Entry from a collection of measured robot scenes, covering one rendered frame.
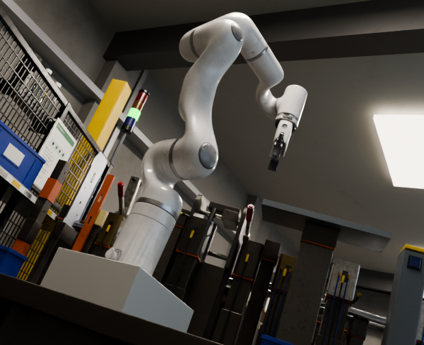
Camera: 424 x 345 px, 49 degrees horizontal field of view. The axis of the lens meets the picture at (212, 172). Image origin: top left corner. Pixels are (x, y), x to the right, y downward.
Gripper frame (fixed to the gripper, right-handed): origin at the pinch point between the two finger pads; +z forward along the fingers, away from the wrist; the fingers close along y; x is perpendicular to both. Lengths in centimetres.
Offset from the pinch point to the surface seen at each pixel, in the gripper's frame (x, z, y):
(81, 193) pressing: 72, 24, 28
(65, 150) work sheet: 98, 1, 48
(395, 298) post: -43, 38, -19
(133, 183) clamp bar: 47, 20, 10
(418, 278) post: -48, 31, -19
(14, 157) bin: 84, 29, -6
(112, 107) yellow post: 100, -43, 75
